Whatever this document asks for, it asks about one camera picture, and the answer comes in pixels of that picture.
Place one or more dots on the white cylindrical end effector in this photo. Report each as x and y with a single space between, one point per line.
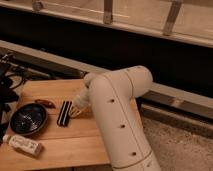
79 103

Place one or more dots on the black white striped eraser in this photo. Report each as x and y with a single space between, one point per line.
63 117

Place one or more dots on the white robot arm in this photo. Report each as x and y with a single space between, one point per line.
109 95

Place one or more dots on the red chili pepper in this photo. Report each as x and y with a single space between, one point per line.
45 103

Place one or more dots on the dark round bowl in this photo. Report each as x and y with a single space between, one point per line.
28 119

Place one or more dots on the white plastic bottle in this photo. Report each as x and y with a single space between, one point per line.
23 144

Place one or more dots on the metal frame rail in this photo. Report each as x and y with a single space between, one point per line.
161 94

